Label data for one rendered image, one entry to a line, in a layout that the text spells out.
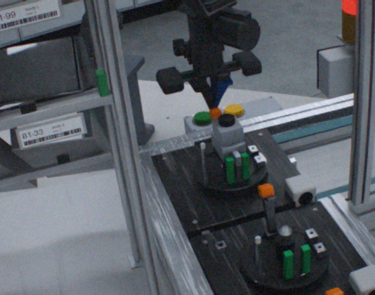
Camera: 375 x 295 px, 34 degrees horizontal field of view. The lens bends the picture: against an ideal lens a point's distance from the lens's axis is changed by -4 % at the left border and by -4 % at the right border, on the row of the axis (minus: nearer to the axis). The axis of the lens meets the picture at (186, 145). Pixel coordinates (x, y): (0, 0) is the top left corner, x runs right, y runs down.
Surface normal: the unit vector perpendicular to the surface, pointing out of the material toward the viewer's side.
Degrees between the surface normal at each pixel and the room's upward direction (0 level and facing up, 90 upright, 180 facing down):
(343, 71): 90
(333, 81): 90
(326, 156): 0
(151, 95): 0
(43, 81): 65
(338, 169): 0
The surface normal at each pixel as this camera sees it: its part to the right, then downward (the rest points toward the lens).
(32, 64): 0.07, 0.15
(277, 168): -0.10, -0.82
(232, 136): 0.29, 0.51
